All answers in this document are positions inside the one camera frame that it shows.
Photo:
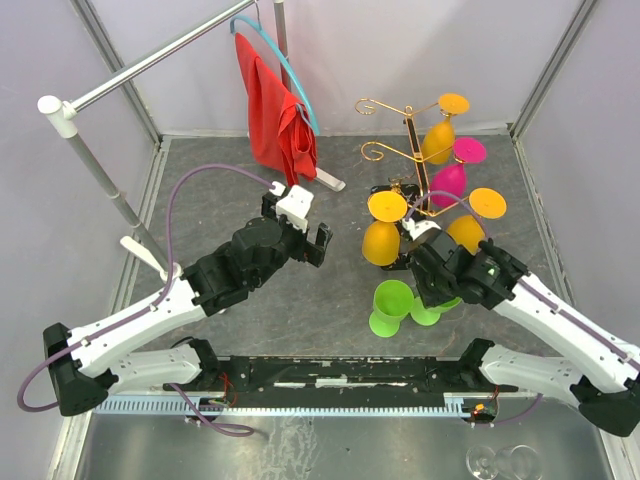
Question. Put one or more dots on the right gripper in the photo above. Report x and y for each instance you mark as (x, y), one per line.
(430, 299)

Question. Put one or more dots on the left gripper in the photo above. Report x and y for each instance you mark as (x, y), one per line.
(314, 251)

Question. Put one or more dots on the orange wine glass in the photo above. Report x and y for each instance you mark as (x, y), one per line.
(438, 141)
(466, 230)
(381, 242)

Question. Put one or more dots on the green wine glass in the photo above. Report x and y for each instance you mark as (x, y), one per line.
(392, 302)
(428, 316)

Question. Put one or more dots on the pink wine glass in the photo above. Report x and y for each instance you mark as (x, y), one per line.
(453, 178)

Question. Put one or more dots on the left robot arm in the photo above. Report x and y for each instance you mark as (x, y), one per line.
(90, 363)

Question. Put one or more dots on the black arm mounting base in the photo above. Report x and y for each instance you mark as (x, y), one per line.
(349, 381)

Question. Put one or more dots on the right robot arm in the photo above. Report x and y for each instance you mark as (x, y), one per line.
(594, 372)

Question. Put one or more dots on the gold wine glass rack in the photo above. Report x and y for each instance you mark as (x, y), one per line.
(415, 187)

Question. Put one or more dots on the clear wine glass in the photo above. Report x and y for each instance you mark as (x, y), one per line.
(519, 462)

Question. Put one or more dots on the red cloth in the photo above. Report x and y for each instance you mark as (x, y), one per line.
(279, 135)

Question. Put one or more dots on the teal clothes hanger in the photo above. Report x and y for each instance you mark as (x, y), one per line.
(279, 47)

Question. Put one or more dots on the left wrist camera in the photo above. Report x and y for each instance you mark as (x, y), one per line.
(294, 204)

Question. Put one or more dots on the white cable tray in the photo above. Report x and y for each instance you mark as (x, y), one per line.
(173, 405)

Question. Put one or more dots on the silver clothes rail stand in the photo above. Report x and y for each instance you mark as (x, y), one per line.
(61, 115)

